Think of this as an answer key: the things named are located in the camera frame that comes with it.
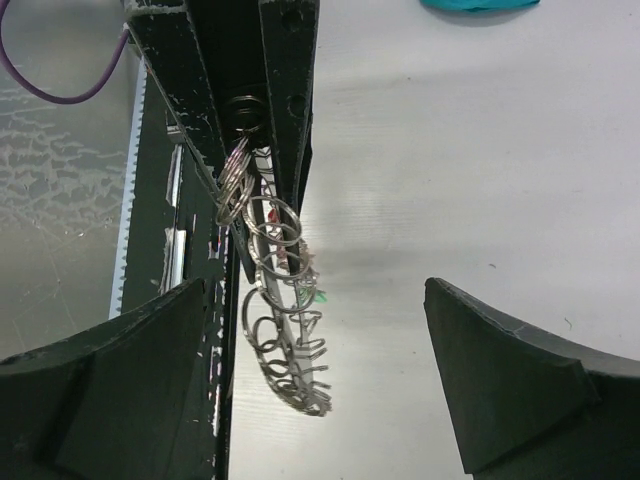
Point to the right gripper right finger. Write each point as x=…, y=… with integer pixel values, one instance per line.
x=289, y=33

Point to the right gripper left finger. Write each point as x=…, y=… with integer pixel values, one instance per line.
x=180, y=42

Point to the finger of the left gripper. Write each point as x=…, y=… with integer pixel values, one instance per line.
x=528, y=404
x=111, y=402

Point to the silver keyring with keys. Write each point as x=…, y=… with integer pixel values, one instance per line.
x=278, y=316

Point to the teal cloth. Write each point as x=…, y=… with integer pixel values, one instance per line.
x=479, y=6

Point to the white slotted cable duct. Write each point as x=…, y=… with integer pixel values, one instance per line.
x=119, y=276

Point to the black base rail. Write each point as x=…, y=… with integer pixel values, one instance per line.
x=177, y=273

